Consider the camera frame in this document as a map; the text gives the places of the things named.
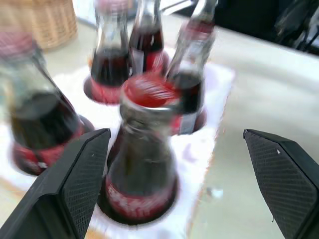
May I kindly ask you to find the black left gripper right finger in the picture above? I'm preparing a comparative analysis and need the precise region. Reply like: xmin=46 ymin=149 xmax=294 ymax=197
xmin=243 ymin=128 xmax=319 ymax=239

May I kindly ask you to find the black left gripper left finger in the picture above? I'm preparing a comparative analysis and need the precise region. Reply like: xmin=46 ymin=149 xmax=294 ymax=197
xmin=0 ymin=128 xmax=112 ymax=239

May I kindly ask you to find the glass cola bottle red cap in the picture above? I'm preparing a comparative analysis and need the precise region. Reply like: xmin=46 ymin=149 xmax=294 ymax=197
xmin=164 ymin=0 xmax=217 ymax=135
xmin=88 ymin=0 xmax=132 ymax=104
xmin=128 ymin=0 xmax=169 ymax=75
xmin=0 ymin=32 xmax=87 ymax=176
xmin=104 ymin=74 xmax=183 ymax=224

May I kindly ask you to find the white foam bottle crate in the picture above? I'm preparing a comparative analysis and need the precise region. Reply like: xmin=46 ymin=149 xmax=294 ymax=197
xmin=0 ymin=47 xmax=236 ymax=239

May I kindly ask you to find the woven wicker basket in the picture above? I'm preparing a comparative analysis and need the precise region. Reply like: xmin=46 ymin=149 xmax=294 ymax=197
xmin=0 ymin=0 xmax=78 ymax=52

